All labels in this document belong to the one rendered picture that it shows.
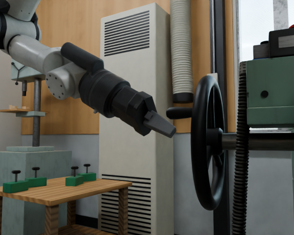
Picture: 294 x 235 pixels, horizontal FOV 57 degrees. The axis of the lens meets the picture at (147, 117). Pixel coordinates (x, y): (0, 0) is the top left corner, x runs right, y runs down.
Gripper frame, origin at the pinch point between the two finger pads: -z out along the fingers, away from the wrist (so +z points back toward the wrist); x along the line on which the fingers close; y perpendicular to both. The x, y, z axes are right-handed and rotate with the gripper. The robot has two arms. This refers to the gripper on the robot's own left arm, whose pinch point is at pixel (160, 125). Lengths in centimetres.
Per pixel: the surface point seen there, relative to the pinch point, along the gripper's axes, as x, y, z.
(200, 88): 3.1, 9.3, -3.2
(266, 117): 3.8, 9.5, -15.8
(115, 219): -159, -35, 42
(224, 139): -7.6, 6.6, -10.8
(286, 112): 4.7, 11.6, -18.1
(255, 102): 2.6, 11.8, -13.0
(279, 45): 7.0, 21.6, -11.7
